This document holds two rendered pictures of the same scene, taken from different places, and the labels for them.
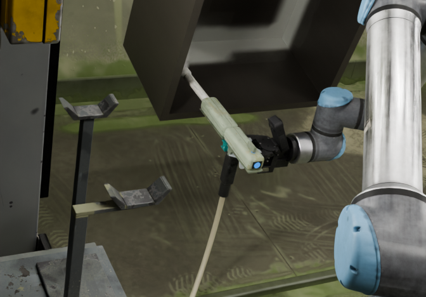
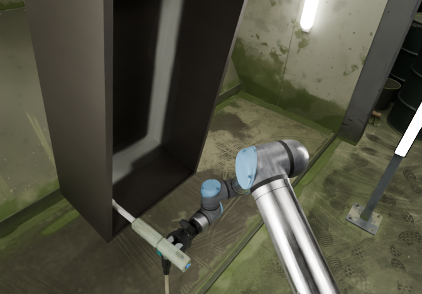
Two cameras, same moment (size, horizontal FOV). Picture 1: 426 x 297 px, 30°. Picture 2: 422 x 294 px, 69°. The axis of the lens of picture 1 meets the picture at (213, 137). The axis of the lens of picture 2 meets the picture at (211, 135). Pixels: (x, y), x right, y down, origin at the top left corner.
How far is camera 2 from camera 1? 1.10 m
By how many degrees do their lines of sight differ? 19
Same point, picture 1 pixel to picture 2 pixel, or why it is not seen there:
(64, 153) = (49, 254)
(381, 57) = (283, 230)
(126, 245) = not seen: outside the picture
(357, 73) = not seen: hidden behind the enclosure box
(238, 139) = (168, 251)
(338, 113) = (216, 198)
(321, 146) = (211, 217)
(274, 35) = (149, 139)
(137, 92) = not seen: hidden behind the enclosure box
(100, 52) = (46, 177)
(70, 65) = (30, 194)
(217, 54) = (122, 169)
